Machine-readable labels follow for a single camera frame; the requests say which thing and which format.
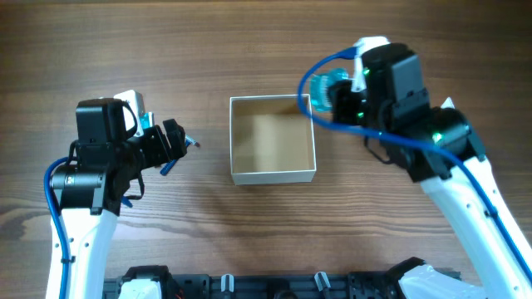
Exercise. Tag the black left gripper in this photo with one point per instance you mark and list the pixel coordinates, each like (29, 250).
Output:
(167, 144)

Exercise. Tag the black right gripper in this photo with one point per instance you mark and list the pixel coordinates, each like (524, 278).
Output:
(340, 100)

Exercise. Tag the blue mouthwash bottle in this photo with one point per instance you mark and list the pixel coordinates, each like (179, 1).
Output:
(319, 85)

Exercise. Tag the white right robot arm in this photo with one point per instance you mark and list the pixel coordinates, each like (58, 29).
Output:
(385, 99)

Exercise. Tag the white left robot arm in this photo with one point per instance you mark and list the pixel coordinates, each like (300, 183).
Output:
(85, 190)

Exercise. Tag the white cardboard box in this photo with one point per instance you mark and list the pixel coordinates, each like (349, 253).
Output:
(270, 141)

